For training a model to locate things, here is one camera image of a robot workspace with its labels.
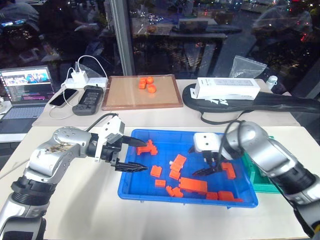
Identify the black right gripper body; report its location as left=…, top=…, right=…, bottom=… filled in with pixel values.
left=203, top=150, right=223, bottom=172

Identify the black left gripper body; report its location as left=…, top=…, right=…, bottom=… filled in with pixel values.
left=100, top=133, right=125, bottom=166

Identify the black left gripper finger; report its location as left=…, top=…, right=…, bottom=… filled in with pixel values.
left=110, top=161, right=149, bottom=173
left=122, top=136, right=148, bottom=148

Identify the blue plastic bin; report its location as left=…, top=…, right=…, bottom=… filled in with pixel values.
left=117, top=128, right=259, bottom=209

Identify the green plastic bin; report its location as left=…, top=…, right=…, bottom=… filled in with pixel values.
left=240, top=135, right=284, bottom=195

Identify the orange stepped brick block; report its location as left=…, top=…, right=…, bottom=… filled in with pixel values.
left=135, top=139, right=159, bottom=157

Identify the large orange rectangular block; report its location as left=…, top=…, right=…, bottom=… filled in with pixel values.
left=179, top=177, right=209, bottom=194

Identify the orange block with silver tip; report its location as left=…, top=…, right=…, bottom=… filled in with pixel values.
left=169, top=154, right=187, bottom=174

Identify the orange L-shaped block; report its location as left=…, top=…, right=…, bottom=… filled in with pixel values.
left=220, top=161, right=237, bottom=180

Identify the orange notched brick block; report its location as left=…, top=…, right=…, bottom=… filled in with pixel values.
left=165, top=185, right=185, bottom=198

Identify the wooden framed tray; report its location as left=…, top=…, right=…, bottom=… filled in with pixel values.
left=100, top=74, right=184, bottom=112

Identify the black handheld controller device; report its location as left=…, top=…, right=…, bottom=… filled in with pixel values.
left=72, top=85, right=104, bottom=117

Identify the white power strip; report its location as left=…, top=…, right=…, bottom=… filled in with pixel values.
left=65, top=76, right=109, bottom=89

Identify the long white cardboard box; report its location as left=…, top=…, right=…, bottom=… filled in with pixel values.
left=194, top=77, right=261, bottom=101

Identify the white-backed smartphone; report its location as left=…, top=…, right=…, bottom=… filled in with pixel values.
left=48, top=87, right=79, bottom=109

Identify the black fabric bag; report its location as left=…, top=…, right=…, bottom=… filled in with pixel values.
left=181, top=83, right=320, bottom=125

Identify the white charger plug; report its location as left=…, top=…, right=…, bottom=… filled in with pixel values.
left=70, top=70, right=89, bottom=84

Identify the clear plastic zip bag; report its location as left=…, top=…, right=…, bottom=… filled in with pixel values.
left=228, top=55, right=268, bottom=79

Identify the small white bottle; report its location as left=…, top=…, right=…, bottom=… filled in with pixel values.
left=265, top=75, right=279, bottom=88

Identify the open grey laptop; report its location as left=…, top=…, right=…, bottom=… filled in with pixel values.
left=0, top=65, right=56, bottom=136

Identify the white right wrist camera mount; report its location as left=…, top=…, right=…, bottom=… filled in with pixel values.
left=193, top=132, right=225, bottom=154

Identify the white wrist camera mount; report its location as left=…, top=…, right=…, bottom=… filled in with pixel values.
left=94, top=116, right=126, bottom=164
left=193, top=132, right=225, bottom=154

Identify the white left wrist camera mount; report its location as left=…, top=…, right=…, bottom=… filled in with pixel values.
left=94, top=116, right=126, bottom=164

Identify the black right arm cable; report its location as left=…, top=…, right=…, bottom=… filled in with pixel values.
left=215, top=120, right=248, bottom=171

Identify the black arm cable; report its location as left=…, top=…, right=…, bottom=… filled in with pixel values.
left=215, top=120, right=248, bottom=171
left=85, top=113, right=119, bottom=132

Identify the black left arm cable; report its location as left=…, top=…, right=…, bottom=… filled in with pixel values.
left=85, top=113, right=119, bottom=132

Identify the white phone charging cable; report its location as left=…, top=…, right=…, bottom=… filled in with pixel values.
left=48, top=66, right=76, bottom=121

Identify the white looped charging cable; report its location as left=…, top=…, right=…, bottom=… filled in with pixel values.
left=74, top=55, right=109, bottom=79

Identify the grey metal window post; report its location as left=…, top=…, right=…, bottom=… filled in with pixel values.
left=109, top=0, right=136, bottom=76

